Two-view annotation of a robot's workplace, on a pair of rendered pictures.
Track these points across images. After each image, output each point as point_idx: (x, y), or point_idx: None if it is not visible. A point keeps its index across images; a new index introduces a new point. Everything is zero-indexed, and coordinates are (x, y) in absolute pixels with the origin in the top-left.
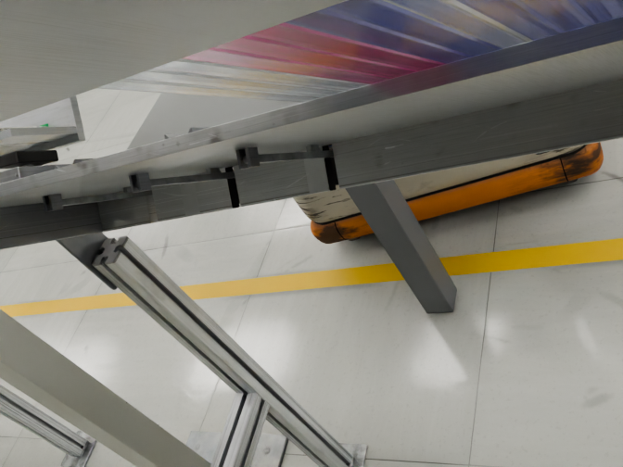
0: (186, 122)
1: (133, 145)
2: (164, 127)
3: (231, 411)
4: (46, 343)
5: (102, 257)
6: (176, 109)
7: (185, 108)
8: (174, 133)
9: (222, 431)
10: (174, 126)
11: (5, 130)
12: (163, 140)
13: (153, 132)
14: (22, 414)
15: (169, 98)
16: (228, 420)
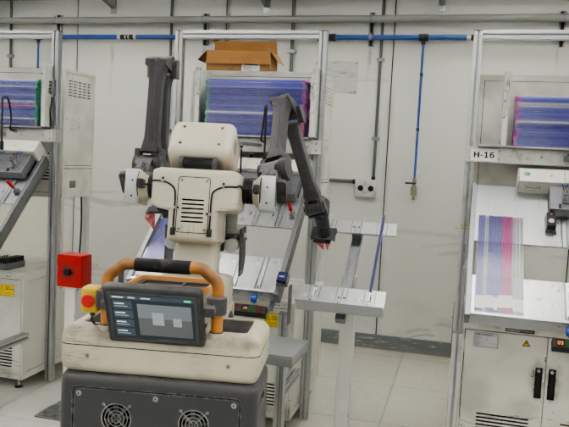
0: (275, 340)
1: (303, 341)
2: (287, 341)
3: (286, 383)
4: (338, 346)
5: (285, 312)
6: (284, 344)
7: (278, 343)
8: (280, 339)
9: (289, 381)
10: (282, 341)
11: (304, 284)
12: (223, 253)
13: (293, 341)
14: None
15: (290, 348)
16: (287, 382)
